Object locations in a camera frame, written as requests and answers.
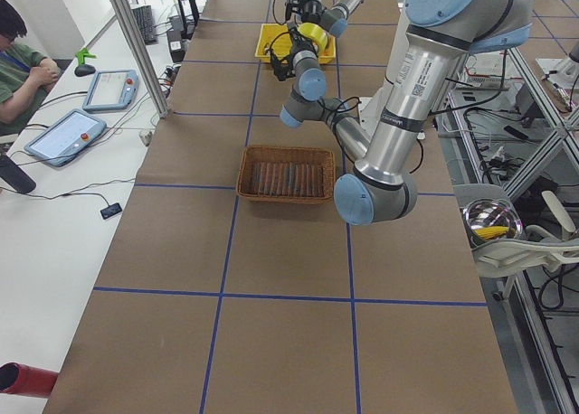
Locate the aluminium frame post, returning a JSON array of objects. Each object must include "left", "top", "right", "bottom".
[{"left": 109, "top": 0, "right": 169, "bottom": 118}]

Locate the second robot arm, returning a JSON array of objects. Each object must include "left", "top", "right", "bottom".
[{"left": 285, "top": 0, "right": 365, "bottom": 38}]

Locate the steel bowl with corn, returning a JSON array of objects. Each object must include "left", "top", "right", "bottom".
[{"left": 461, "top": 198, "right": 524, "bottom": 248}]

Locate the lower teach pendant tablet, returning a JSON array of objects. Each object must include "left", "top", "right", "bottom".
[{"left": 24, "top": 109, "right": 106, "bottom": 167}]

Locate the brown wicker basket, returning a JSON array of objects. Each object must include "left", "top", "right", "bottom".
[{"left": 236, "top": 146, "right": 335, "bottom": 204}]

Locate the small black phone device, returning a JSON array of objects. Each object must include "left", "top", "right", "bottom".
[{"left": 100, "top": 202, "right": 122, "bottom": 220}]

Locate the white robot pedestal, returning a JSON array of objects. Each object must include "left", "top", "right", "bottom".
[{"left": 356, "top": 0, "right": 429, "bottom": 141}]

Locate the teach pendant tablet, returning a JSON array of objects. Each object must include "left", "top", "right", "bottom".
[
  {"left": 82, "top": 70, "right": 139, "bottom": 113},
  {"left": 24, "top": 109, "right": 106, "bottom": 167}
]

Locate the black computer mouse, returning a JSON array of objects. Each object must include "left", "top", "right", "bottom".
[{"left": 74, "top": 63, "right": 96, "bottom": 77}]

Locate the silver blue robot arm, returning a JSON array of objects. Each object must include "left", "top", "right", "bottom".
[{"left": 280, "top": 0, "right": 534, "bottom": 225}]

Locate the black keyboard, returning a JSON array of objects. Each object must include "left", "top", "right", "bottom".
[{"left": 131, "top": 5, "right": 157, "bottom": 45}]

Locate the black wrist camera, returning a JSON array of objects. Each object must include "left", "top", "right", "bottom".
[{"left": 269, "top": 49, "right": 294, "bottom": 81}]

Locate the seated person green shirt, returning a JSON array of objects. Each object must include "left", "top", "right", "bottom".
[{"left": 1, "top": 0, "right": 61, "bottom": 136}]

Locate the upper teach pendant tablet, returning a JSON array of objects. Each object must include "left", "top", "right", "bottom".
[{"left": 82, "top": 70, "right": 139, "bottom": 113}]

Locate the red cylinder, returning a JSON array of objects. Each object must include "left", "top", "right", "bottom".
[{"left": 1, "top": 362, "right": 59, "bottom": 399}]

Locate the yellow plastic basket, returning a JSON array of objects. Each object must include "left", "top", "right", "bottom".
[{"left": 255, "top": 24, "right": 336, "bottom": 64}]

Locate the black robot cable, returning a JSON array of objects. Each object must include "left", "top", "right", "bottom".
[{"left": 316, "top": 96, "right": 426, "bottom": 176}]

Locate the yellow tape roll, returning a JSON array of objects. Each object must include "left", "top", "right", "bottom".
[{"left": 298, "top": 23, "right": 329, "bottom": 54}]

